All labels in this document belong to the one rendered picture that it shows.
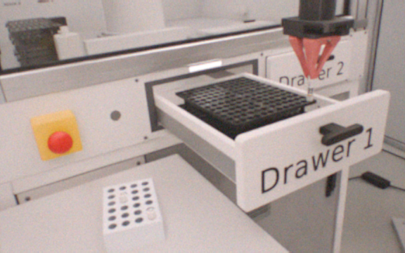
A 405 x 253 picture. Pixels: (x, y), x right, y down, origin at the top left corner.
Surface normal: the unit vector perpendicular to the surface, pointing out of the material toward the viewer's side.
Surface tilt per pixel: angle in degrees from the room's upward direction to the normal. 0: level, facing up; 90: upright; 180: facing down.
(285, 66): 90
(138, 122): 90
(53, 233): 0
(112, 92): 90
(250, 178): 90
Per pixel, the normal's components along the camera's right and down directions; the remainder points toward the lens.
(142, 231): 0.26, 0.37
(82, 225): -0.07, -0.91
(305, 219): 0.49, 0.31
